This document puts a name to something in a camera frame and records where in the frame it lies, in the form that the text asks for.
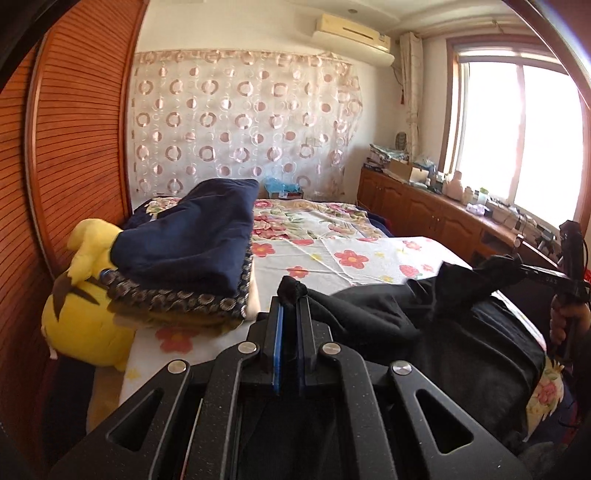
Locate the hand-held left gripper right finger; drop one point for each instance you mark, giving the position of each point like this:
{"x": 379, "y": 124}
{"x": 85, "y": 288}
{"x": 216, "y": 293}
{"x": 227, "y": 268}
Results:
{"x": 301, "y": 341}

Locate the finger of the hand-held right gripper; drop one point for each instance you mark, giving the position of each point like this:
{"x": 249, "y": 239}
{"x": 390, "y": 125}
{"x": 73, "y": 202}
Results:
{"x": 512, "y": 271}

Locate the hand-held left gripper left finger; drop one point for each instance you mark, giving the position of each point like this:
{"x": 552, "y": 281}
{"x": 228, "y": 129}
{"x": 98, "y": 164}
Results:
{"x": 278, "y": 337}

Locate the black printed t-shirt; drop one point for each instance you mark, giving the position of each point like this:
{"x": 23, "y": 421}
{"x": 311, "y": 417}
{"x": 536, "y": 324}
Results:
{"x": 415, "y": 332}

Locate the person's right hand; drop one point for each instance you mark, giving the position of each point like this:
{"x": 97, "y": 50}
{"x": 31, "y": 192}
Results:
{"x": 582, "y": 316}

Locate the white flowered bed sheet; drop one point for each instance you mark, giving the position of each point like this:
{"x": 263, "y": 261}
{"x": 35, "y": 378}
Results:
{"x": 351, "y": 263}

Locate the navy medallion patterned quilt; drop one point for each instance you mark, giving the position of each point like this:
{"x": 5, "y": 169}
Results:
{"x": 184, "y": 307}

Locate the white plastic jug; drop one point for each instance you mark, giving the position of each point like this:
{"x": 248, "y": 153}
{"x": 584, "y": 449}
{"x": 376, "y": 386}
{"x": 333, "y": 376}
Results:
{"x": 455, "y": 187}

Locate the wooden side cabinet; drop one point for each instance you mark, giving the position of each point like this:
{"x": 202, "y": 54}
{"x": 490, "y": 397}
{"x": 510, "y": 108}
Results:
{"x": 415, "y": 212}

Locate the rose floral blanket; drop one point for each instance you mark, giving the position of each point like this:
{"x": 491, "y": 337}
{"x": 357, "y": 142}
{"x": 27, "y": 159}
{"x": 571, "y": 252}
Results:
{"x": 300, "y": 221}

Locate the navy blue folded cloth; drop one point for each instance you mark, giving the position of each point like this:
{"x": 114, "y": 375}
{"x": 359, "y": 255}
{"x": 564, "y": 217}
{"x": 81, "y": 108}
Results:
{"x": 198, "y": 240}

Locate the wood framed window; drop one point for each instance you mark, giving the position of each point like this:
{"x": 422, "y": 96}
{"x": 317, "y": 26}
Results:
{"x": 489, "y": 129}

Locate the cardboard box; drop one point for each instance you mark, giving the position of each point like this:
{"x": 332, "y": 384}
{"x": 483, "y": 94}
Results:
{"x": 406, "y": 171}

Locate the blue plastic bag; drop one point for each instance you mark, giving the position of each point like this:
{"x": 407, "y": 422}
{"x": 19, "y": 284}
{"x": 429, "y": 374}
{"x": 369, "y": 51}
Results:
{"x": 281, "y": 187}

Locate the grey oval object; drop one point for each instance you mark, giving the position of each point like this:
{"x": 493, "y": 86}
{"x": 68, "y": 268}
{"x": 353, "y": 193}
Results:
{"x": 402, "y": 141}

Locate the stack of folded cloths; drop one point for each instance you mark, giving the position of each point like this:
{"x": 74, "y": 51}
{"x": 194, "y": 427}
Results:
{"x": 385, "y": 152}

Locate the yellow plush toy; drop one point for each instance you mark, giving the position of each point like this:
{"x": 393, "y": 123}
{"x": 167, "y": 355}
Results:
{"x": 83, "y": 323}

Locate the beige window curtain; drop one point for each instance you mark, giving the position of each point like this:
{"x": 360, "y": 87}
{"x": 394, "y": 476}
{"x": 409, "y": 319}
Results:
{"x": 411, "y": 92}

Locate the sheer circle patterned curtain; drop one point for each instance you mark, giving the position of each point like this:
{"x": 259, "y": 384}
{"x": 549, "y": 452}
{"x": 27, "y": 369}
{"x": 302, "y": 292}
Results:
{"x": 221, "y": 120}

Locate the wooden slatted wardrobe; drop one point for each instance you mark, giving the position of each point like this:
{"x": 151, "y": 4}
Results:
{"x": 78, "y": 138}

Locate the white wall air conditioner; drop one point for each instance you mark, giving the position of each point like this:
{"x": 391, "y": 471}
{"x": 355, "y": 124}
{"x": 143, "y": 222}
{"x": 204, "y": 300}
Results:
{"x": 351, "y": 32}

